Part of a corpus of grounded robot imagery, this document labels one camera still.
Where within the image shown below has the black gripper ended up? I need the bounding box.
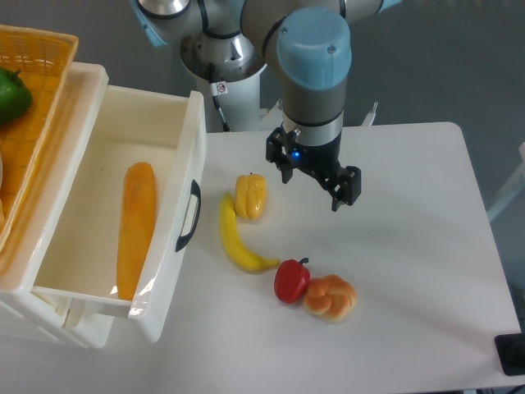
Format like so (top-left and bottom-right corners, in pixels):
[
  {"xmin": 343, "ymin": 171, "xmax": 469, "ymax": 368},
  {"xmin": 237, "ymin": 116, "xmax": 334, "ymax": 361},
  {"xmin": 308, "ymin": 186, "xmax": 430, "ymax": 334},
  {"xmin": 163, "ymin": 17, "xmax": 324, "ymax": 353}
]
[{"xmin": 266, "ymin": 121, "xmax": 362, "ymax": 212}]

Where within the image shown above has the white drawer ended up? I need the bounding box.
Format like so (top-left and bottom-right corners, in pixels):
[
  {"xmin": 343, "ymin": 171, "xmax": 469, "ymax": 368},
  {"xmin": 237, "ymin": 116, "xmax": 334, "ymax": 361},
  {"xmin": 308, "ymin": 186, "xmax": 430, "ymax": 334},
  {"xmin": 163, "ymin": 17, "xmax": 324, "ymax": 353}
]
[{"xmin": 30, "ymin": 85, "xmax": 208, "ymax": 344}]

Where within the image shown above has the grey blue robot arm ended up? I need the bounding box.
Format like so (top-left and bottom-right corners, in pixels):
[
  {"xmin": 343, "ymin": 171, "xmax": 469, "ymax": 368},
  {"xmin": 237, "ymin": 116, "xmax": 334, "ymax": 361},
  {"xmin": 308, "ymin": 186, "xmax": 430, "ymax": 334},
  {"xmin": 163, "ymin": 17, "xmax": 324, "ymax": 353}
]
[{"xmin": 131, "ymin": 1, "xmax": 390, "ymax": 208}]

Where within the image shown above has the white drawer cabinet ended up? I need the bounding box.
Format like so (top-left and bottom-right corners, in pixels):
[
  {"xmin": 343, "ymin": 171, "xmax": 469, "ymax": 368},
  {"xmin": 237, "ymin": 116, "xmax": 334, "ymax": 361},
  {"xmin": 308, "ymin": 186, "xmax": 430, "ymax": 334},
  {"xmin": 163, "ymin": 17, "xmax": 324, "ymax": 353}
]
[{"xmin": 1, "ymin": 62, "xmax": 112, "ymax": 347}]

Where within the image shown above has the yellow bell pepper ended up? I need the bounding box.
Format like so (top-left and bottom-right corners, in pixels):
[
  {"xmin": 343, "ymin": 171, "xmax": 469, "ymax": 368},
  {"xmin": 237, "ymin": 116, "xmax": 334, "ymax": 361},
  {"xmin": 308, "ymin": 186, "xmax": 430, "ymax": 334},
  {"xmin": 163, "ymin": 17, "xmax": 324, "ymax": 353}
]
[{"xmin": 235, "ymin": 173, "xmax": 267, "ymax": 220}]

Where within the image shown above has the white clamp behind table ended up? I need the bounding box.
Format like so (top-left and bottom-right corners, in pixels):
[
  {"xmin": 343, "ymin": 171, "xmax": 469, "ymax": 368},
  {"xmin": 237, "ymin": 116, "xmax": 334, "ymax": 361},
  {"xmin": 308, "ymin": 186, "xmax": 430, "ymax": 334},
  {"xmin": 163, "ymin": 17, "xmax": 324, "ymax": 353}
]
[{"xmin": 361, "ymin": 102, "xmax": 378, "ymax": 126}]

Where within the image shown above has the yellow banana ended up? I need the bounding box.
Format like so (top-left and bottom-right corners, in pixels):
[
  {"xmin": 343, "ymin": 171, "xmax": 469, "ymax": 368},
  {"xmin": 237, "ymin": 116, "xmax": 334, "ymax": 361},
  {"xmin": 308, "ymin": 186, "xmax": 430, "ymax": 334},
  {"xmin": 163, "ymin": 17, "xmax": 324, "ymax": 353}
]
[{"xmin": 219, "ymin": 193, "xmax": 281, "ymax": 273}]

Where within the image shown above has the red bell pepper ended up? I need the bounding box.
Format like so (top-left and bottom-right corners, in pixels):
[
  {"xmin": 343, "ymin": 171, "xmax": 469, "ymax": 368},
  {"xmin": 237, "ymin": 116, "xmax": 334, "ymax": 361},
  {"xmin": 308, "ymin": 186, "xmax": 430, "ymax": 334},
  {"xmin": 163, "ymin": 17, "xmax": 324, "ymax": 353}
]
[{"xmin": 274, "ymin": 257, "xmax": 311, "ymax": 304}]

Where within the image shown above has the braided bread roll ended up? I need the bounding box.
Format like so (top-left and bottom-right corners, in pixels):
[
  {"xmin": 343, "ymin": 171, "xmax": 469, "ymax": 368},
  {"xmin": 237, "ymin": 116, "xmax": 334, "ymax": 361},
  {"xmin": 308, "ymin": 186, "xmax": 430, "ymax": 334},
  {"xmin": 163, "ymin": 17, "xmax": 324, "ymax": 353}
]
[{"xmin": 303, "ymin": 274, "xmax": 358, "ymax": 323}]

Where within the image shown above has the orange long bread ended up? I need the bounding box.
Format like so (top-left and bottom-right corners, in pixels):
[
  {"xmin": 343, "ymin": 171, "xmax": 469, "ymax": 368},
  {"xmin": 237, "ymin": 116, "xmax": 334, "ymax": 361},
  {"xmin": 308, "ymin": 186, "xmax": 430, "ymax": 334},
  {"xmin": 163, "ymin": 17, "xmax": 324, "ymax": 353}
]
[{"xmin": 116, "ymin": 162, "xmax": 157, "ymax": 300}]

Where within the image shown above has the black device at edge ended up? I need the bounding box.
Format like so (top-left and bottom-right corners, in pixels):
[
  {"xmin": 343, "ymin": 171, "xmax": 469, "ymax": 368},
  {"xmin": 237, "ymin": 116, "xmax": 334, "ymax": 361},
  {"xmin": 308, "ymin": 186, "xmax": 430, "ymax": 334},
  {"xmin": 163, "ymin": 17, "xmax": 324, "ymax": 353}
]
[{"xmin": 495, "ymin": 332, "xmax": 524, "ymax": 376}]

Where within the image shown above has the orange plastic basket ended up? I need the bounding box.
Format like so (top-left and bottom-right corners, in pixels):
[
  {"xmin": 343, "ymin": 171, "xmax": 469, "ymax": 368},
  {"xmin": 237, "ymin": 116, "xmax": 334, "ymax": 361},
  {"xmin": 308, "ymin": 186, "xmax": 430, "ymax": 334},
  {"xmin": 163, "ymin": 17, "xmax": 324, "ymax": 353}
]
[{"xmin": 1, "ymin": 25, "xmax": 79, "ymax": 245}]

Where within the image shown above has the green bell pepper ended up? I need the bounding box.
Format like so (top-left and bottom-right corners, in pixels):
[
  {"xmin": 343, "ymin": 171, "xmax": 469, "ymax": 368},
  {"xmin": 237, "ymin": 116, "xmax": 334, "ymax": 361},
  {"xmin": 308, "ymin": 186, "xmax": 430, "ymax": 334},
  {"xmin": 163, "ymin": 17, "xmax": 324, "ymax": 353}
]
[{"xmin": 0, "ymin": 67, "xmax": 33, "ymax": 125}]

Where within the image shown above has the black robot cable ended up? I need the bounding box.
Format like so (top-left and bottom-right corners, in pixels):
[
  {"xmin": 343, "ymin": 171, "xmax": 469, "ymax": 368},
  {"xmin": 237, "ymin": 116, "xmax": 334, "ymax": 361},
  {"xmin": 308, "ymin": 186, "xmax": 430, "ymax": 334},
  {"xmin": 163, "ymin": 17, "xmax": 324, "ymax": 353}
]
[{"xmin": 208, "ymin": 61, "xmax": 233, "ymax": 133}]

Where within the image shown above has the white frame at right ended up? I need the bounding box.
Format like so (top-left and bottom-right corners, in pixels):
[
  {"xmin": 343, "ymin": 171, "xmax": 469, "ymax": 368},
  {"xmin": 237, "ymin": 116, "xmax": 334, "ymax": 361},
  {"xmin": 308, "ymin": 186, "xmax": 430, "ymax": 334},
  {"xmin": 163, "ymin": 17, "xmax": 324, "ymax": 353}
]
[{"xmin": 486, "ymin": 143, "xmax": 524, "ymax": 222}]

